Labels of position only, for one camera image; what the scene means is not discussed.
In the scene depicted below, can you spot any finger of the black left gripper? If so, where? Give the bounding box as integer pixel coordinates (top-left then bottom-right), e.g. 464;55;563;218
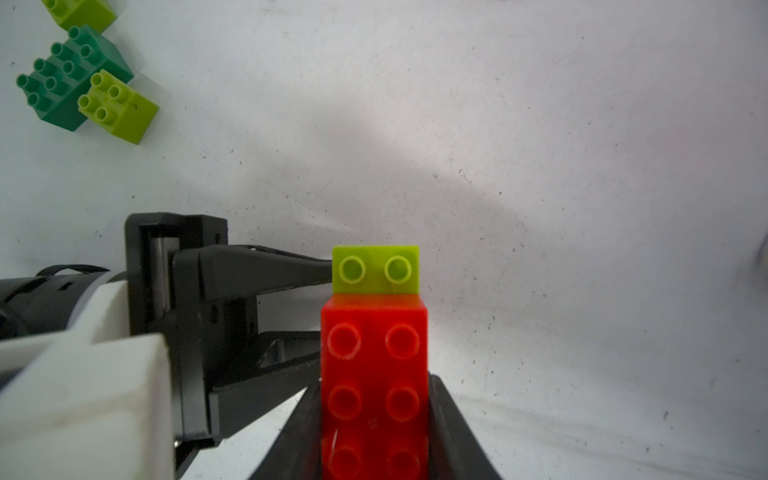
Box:
173;245;332;300
208;331;321;441

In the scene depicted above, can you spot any lime long lego brick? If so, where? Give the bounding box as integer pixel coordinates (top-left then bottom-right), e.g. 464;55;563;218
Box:
332;245;420;295

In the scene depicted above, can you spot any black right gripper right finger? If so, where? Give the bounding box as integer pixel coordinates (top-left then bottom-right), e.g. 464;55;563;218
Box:
428;374;501;480

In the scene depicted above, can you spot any lime small lego brick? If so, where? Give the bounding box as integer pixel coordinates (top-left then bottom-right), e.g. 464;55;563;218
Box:
42;0;117;33
77;69;159;145

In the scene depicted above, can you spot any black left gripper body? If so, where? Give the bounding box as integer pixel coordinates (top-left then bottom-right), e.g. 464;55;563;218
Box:
125;212;229;474

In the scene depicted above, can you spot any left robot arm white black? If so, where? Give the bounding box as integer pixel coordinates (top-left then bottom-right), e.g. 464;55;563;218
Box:
1;213;331;479

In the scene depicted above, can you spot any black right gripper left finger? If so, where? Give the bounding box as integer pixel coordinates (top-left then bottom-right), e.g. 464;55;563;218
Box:
250;381;322;480

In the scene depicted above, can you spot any red lego brick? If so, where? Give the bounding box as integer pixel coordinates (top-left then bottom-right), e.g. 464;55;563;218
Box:
321;294;428;479

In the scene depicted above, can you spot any dark green lego brick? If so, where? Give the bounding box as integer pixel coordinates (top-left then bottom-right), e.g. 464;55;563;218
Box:
16;25;134;131

